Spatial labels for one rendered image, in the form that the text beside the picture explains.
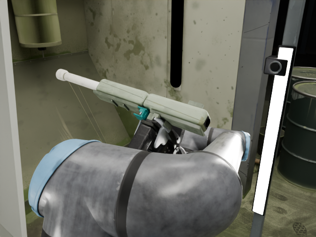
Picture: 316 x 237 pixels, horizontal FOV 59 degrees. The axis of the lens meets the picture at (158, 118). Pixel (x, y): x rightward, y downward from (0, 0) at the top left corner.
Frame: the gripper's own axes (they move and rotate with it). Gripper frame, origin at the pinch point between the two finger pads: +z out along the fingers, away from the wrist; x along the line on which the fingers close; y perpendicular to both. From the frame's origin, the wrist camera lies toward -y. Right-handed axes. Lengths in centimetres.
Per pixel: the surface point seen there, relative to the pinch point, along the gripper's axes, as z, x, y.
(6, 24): 9, 56, -8
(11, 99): -10, 59, 9
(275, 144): -73, -17, -36
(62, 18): -95, 207, -99
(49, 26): -68, 168, -67
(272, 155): -77, -18, -32
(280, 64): -44, -11, -57
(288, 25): -36, -9, -69
